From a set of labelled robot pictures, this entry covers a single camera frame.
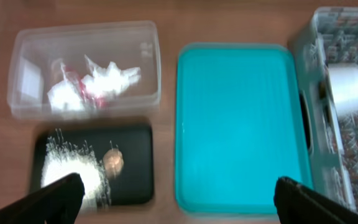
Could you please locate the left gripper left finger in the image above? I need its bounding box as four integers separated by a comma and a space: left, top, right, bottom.
0, 173, 85, 224

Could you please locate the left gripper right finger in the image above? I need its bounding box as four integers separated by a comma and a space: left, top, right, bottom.
273, 177, 358, 224

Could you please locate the red snack wrapper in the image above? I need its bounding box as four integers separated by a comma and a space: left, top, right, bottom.
61, 64, 108, 110

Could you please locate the grey bowl of rice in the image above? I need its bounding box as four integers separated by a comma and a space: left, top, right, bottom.
328, 63, 358, 118

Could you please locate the white napkin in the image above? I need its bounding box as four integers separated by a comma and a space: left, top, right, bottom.
47, 56, 141, 113

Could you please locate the grey dishwasher rack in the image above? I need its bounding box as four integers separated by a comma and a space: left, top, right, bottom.
288, 7, 358, 213

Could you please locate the pile of white rice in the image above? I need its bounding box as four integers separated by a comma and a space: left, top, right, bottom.
40, 129, 111, 213

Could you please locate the brown food scrap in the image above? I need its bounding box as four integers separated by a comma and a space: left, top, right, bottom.
103, 148, 124, 179

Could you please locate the black plastic tray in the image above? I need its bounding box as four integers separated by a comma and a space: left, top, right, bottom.
28, 123, 154, 208

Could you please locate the teal serving tray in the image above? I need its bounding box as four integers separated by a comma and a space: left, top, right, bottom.
175, 42, 313, 216

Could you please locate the clear plastic bin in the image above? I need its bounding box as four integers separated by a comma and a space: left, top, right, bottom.
7, 21, 161, 120

